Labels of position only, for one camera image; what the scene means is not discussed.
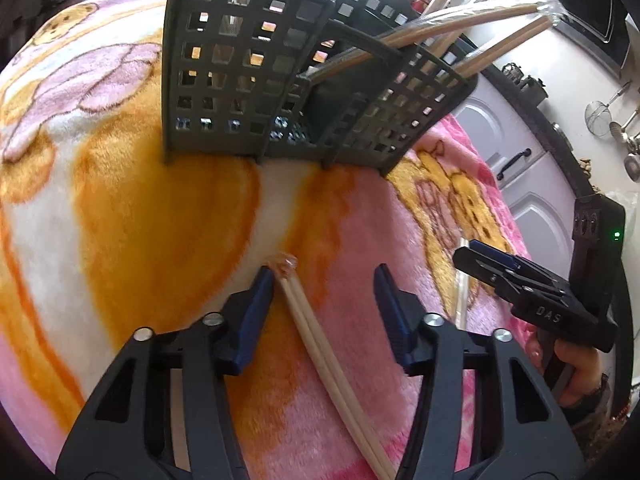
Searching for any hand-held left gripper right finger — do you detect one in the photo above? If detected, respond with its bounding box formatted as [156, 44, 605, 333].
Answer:
[374, 263, 586, 480]

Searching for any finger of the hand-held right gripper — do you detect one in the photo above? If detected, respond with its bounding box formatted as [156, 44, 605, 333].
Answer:
[469, 240, 568, 293]
[452, 246, 531, 311]

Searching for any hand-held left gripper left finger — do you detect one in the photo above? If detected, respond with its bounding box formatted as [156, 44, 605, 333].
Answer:
[55, 265, 276, 480]

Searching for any black plastic utensil basket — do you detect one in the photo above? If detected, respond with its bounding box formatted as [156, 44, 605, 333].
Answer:
[162, 0, 478, 178]

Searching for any person's right forearm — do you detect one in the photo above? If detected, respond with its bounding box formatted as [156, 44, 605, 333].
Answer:
[570, 375, 636, 463]

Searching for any person's right hand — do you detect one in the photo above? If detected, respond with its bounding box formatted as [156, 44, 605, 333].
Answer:
[525, 332, 612, 411]

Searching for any steel ladle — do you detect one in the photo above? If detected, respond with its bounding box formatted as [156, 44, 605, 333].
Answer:
[623, 135, 640, 184]

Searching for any pink orange printed blanket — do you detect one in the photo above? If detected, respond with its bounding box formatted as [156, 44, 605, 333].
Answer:
[0, 0, 531, 480]

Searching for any steel skimmer strainer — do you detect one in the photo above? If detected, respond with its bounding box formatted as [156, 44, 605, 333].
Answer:
[585, 81, 633, 135]

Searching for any white cabinet with black handle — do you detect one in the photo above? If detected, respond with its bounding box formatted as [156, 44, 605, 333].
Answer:
[450, 25, 606, 273]

